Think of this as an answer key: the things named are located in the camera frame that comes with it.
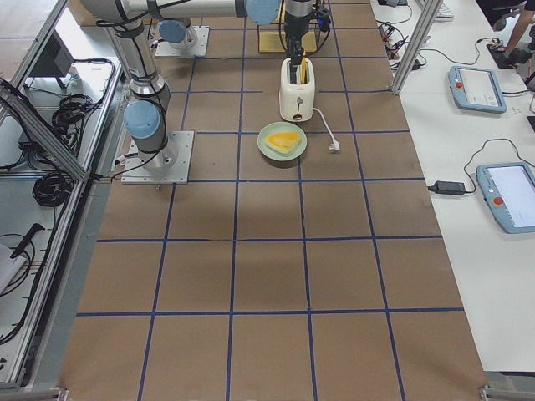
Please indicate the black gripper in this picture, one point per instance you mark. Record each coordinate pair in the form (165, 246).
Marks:
(294, 28)

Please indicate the white two-slot toaster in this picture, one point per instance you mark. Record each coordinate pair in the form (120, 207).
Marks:
(296, 100)

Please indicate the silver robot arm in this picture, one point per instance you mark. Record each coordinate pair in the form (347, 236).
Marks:
(179, 33)
(125, 18)

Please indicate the toast slice in toaster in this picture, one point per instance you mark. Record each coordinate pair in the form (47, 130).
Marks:
(303, 71)

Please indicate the light green plate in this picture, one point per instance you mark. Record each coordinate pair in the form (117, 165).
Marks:
(281, 127)

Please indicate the triangular yellow bread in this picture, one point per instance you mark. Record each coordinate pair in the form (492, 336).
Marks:
(283, 142)

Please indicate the blue teach pendant far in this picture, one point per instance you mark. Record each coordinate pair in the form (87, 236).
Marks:
(476, 89)

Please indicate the blue teach pendant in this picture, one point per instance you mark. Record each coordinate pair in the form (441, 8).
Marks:
(476, 89)
(508, 190)

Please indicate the black power adapter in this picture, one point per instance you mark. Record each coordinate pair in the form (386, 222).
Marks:
(441, 187)

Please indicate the person at desk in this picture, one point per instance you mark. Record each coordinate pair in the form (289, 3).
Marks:
(495, 10)

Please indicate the blue teach pendant near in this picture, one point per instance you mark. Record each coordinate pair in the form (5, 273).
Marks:
(508, 190)

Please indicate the black wire basket shelf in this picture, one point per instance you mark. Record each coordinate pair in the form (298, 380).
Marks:
(272, 38)

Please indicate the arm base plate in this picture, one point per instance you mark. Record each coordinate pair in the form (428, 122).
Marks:
(165, 50)
(171, 165)

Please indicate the aluminium frame post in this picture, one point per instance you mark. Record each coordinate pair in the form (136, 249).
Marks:
(422, 28)

